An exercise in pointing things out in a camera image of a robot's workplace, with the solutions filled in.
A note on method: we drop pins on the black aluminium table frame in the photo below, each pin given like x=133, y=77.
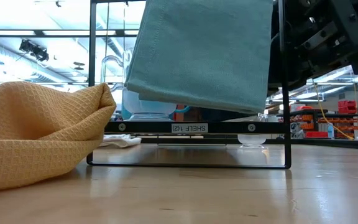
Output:
x=322, y=143

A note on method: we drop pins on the black ceiling fixture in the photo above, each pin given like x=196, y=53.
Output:
x=34, y=51

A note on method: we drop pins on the white plaid dish towel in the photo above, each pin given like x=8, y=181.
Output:
x=120, y=140

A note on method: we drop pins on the black metal rack frame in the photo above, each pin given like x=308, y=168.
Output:
x=228, y=127

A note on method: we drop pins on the bright blue plastic mug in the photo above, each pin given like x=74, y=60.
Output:
x=183, y=110

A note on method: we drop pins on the yellow waffle cloth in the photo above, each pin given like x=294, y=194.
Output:
x=42, y=124

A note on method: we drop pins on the blue bottle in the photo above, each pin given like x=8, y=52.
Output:
x=331, y=132

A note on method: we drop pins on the white shelf label sticker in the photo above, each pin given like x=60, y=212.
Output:
x=190, y=128

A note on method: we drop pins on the stacked red storage bins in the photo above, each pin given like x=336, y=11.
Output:
x=346, y=107

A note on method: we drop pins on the amber translucent tumbler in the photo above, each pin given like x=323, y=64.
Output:
x=179, y=117

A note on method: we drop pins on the black rack with orange bins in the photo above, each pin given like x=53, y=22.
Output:
x=309, y=112

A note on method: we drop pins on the red plastic bin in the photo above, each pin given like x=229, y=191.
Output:
x=317, y=135

